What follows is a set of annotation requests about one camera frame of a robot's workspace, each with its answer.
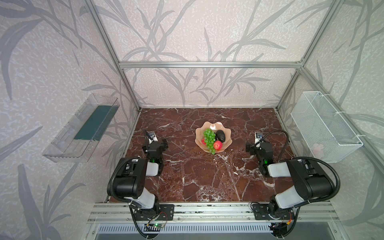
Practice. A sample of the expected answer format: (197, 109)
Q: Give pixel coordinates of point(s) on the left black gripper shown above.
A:
(155, 145)

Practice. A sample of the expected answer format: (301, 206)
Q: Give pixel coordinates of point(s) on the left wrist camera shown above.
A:
(151, 137)

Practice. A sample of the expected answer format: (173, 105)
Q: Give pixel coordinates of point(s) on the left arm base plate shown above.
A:
(162, 212)

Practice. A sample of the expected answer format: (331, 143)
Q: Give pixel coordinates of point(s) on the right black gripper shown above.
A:
(259, 147)

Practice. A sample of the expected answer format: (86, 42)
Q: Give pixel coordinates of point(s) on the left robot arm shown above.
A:
(127, 183)

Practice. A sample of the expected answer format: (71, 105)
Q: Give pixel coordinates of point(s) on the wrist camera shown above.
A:
(258, 137)
(151, 137)

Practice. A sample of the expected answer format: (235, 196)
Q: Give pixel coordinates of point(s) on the clear plastic wall tray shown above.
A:
(79, 138)

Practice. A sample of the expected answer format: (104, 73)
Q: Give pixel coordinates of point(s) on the dark avocado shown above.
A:
(220, 136)

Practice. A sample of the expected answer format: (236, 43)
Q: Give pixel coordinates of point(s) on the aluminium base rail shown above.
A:
(211, 212)

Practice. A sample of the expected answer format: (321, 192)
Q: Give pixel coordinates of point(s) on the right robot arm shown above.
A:
(313, 180)

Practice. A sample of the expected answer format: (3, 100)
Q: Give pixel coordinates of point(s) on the pink scalloped fruit bowl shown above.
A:
(213, 126)

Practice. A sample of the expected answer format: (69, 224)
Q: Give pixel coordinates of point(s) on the white wire mesh basket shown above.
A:
(320, 122)

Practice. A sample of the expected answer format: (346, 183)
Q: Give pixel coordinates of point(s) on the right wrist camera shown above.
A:
(258, 137)

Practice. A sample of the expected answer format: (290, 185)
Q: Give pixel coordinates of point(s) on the pink item in basket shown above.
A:
(318, 151)

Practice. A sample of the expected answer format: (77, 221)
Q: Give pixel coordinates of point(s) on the green circuit board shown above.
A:
(155, 225)

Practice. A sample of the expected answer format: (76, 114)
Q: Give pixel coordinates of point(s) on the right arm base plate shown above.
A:
(269, 212)

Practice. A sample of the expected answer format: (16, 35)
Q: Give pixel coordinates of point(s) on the green grape bunch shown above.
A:
(209, 136)

